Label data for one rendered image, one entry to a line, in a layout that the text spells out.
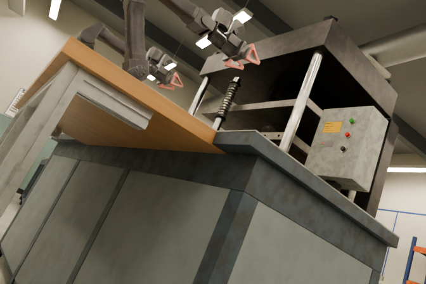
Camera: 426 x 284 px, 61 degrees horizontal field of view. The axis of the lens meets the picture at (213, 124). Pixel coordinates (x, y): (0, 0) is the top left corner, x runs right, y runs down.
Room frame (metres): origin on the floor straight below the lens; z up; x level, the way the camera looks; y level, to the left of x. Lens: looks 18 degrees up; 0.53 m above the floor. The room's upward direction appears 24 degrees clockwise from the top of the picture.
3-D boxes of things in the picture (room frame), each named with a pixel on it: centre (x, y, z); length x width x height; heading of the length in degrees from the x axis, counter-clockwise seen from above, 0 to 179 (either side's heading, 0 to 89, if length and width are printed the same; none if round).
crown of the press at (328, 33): (2.52, -0.41, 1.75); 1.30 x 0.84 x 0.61; 31
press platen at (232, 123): (2.55, -0.46, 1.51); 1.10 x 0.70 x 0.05; 31
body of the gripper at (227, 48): (1.16, 0.06, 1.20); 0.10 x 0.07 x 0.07; 28
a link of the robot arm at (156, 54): (1.65, 0.43, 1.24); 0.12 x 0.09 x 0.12; 118
